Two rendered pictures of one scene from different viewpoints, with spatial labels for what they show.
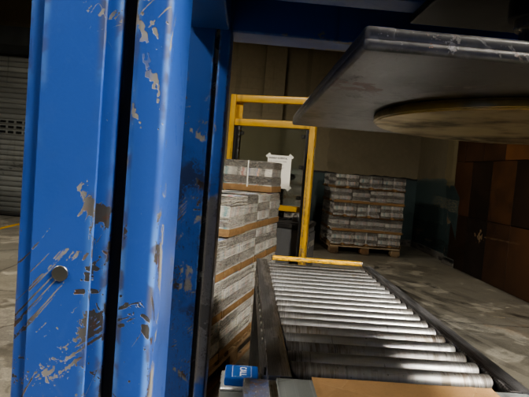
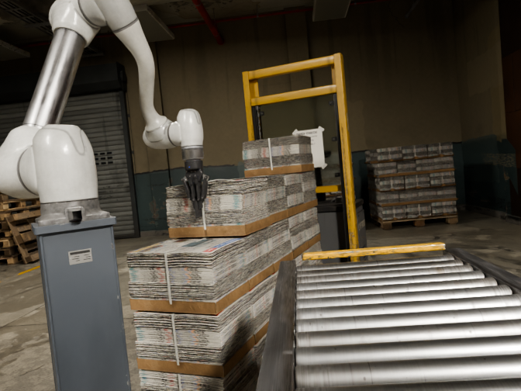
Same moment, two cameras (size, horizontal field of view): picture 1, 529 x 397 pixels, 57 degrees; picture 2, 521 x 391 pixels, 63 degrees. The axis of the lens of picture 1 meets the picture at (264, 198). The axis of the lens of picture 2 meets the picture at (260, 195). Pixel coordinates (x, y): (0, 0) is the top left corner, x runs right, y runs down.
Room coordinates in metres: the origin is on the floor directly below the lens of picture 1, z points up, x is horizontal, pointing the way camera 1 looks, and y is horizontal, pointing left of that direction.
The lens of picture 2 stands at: (0.97, -0.12, 1.08)
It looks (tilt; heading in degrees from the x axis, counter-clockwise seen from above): 3 degrees down; 7
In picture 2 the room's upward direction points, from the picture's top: 5 degrees counter-clockwise
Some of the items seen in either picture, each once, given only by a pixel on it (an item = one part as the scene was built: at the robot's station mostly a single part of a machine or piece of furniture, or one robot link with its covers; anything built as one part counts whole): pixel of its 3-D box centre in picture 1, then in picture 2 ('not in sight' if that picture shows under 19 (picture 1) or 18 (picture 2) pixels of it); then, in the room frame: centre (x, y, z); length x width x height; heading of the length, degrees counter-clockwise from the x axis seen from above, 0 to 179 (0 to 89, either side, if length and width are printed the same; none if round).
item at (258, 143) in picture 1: (269, 165); (298, 143); (4.15, -0.02, 1.28); 0.57 x 0.01 x 0.65; 75
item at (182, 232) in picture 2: not in sight; (200, 227); (2.89, 0.43, 0.86); 0.29 x 0.16 x 0.04; 164
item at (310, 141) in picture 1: (305, 204); (346, 180); (4.04, -0.34, 0.97); 0.09 x 0.09 x 1.75; 75
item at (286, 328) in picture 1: (362, 339); not in sight; (1.32, -0.30, 0.77); 0.47 x 0.05 x 0.05; 92
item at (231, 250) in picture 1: (209, 295); (243, 310); (3.01, 0.29, 0.42); 1.17 x 0.39 x 0.83; 165
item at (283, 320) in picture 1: (356, 331); not in sight; (1.38, -0.30, 0.77); 0.47 x 0.05 x 0.05; 92
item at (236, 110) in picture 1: (230, 197); (260, 187); (4.22, 0.30, 0.97); 0.09 x 0.09 x 1.75; 75
